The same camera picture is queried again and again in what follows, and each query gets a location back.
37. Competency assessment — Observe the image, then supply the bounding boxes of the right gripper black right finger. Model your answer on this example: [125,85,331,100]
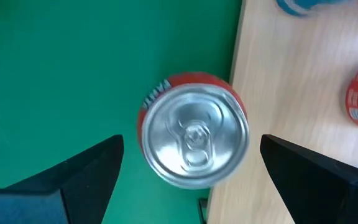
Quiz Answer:
[259,134,358,224]

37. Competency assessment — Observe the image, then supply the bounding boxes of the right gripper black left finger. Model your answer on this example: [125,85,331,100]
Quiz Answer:
[0,134,125,224]

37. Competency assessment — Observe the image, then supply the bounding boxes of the blue silver Red Bull can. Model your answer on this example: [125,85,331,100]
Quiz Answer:
[275,0,343,17]

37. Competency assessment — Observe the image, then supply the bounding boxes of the wooden shelf black metal frame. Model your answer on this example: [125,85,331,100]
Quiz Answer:
[197,0,358,224]

